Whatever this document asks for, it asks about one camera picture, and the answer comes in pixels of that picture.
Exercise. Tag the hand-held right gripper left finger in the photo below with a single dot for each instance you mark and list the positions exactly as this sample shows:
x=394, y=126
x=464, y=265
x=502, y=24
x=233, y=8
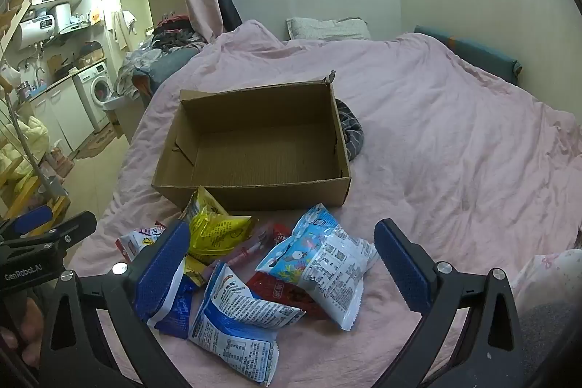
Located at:
x=161, y=274

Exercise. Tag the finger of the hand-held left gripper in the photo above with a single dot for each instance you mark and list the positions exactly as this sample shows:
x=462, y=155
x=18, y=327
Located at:
x=32, y=219
x=72, y=229

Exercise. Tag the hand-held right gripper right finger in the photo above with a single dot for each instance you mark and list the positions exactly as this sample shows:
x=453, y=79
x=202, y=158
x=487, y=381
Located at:
x=404, y=270

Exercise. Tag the mustard yellow snack packet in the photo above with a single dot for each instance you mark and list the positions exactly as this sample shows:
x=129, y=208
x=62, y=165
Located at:
x=195, y=274

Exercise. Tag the dark blue snack packet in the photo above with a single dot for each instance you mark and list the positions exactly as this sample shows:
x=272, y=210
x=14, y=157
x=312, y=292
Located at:
x=175, y=310

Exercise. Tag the white colourful lettering snack packet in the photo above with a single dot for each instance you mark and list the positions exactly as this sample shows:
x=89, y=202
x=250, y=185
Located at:
x=136, y=240

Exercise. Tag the bright yellow snack packet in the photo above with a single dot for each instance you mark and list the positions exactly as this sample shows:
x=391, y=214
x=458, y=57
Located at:
x=218, y=229

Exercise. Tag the light blue cartoon snack packet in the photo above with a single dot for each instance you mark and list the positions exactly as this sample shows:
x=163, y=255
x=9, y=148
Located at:
x=318, y=260

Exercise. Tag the pink stick snack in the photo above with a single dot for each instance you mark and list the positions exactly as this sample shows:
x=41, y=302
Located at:
x=248, y=251

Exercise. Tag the blue white snack packet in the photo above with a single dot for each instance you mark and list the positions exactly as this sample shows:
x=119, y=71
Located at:
x=236, y=324

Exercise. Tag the small red snack packet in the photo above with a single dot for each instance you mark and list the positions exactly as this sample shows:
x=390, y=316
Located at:
x=279, y=233

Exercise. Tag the brown cardboard box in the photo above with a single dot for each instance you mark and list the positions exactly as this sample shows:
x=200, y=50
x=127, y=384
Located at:
x=254, y=156

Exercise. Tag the person's left hand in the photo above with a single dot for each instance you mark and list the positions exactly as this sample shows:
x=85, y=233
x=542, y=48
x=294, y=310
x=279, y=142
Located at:
x=27, y=320

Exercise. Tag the pale yellow quilt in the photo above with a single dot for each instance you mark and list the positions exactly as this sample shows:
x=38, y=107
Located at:
x=32, y=133

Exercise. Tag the patterned doormat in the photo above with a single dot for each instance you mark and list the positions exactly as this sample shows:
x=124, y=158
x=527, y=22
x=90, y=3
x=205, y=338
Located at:
x=97, y=142

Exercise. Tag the white base cabinet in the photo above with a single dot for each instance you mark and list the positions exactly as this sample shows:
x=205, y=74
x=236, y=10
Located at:
x=63, y=115

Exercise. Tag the white storage bin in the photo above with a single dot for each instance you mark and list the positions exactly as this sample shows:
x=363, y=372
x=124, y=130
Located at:
x=111, y=104

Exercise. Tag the white washing machine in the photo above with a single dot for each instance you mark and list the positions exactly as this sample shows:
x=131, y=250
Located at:
x=95, y=92

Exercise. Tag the white bow print cloth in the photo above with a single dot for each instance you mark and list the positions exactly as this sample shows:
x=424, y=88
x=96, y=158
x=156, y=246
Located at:
x=550, y=274

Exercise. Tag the dark striped cloth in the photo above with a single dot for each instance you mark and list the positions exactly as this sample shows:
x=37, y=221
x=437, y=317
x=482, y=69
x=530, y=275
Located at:
x=352, y=133

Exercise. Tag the person's grey pants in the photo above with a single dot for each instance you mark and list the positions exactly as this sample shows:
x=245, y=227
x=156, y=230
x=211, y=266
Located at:
x=550, y=324

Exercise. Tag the white water heater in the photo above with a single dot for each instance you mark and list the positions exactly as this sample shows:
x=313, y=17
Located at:
x=36, y=31

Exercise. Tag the white hanging towel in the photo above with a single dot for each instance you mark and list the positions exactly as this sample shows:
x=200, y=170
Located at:
x=122, y=26

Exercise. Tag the pile of clothes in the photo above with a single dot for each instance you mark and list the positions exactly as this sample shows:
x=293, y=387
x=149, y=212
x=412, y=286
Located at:
x=172, y=33

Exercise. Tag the teal cushion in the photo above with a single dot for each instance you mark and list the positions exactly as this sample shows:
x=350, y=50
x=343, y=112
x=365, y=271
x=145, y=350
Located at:
x=473, y=51

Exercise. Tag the grey white pillow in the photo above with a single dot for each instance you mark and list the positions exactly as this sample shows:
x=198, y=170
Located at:
x=327, y=28

